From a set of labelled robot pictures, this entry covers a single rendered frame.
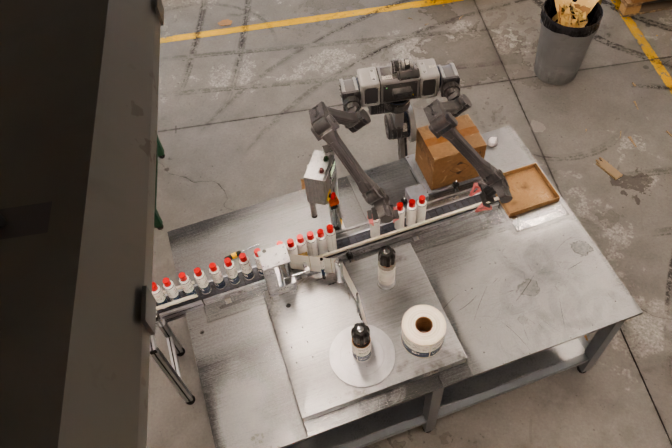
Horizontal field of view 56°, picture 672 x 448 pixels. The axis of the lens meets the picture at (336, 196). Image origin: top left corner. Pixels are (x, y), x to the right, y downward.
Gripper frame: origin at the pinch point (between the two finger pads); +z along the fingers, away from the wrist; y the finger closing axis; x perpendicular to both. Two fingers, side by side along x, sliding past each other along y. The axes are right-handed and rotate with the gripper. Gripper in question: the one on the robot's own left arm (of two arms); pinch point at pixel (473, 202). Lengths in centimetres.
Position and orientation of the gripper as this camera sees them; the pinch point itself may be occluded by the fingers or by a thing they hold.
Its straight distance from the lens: 313.6
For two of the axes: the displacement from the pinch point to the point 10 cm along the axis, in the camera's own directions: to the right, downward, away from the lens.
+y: 1.6, 8.0, -5.8
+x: 8.0, 2.4, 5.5
